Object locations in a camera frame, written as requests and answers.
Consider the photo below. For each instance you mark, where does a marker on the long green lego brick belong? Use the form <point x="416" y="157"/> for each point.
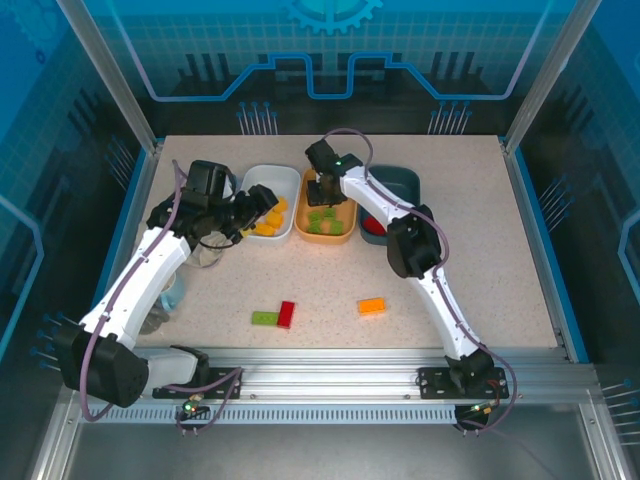
<point x="265" y="318"/>
<point x="336" y="228"/>

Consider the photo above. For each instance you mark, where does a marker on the orange lego brick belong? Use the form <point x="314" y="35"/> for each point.
<point x="372" y="306"/>

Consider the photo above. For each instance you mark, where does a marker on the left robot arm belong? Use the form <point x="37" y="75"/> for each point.
<point x="130" y="285"/>

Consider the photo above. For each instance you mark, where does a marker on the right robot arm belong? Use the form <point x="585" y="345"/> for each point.
<point x="452" y="320"/>

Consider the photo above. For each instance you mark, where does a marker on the white plastic container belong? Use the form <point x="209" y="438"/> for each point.
<point x="270" y="175"/>

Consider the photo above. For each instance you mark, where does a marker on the orange plastic container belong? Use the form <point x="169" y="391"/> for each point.
<point x="302" y="215"/>

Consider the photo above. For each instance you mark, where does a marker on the dark teal plastic container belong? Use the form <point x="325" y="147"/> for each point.
<point x="400" y="180"/>

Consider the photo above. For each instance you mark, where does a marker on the light blue cup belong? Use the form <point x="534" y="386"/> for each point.
<point x="172" y="295"/>

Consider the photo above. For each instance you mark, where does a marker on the small circuit board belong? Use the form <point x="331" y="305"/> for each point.
<point x="482" y="409"/>
<point x="192" y="407"/>

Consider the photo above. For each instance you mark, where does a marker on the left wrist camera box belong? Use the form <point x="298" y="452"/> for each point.
<point x="228" y="186"/>

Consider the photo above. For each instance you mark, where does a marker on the aluminium frame post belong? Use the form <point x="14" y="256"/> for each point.
<point x="545" y="85"/>
<point x="115" y="85"/>

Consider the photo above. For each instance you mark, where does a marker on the aluminium front rail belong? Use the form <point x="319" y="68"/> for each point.
<point x="325" y="370"/>

